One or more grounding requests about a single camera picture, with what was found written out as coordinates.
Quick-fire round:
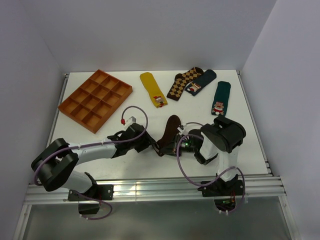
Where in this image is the dark green cartoon sock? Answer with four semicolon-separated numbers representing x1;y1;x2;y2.
211;81;231;116

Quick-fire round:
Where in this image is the yellow cartoon sock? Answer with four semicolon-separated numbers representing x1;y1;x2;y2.
139;72;168;108

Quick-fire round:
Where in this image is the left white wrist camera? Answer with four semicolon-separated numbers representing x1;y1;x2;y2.
125;116;137;127

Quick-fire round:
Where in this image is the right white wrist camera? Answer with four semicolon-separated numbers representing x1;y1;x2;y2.
177;125;186;135

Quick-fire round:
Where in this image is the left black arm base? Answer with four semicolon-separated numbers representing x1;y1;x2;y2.
67;184;114;220

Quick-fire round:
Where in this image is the orange compartment tray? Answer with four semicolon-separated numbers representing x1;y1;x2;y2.
58;69;133;134

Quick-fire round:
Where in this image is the aluminium frame rail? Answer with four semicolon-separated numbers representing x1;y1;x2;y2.
23;175;287;205

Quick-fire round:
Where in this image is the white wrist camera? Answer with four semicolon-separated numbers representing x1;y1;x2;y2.
125;116;137;127
177;125;186;135

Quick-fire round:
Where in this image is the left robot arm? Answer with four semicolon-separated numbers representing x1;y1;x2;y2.
31;123;159;200

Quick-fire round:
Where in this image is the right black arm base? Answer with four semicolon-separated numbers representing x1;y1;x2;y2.
197;179;246;215

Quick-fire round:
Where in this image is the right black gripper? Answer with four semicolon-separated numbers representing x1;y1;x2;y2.
159;133;197;157

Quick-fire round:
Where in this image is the navy blue cartoon sock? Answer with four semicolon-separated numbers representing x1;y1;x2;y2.
184;69;217;96

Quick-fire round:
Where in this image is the brown argyle sock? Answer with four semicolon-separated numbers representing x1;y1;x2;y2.
166;67;204;101

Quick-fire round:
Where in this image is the brown striped-cuff sock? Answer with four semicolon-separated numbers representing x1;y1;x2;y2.
157;115;181;150

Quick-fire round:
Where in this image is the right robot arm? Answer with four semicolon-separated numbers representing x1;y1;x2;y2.
156;115;246;195

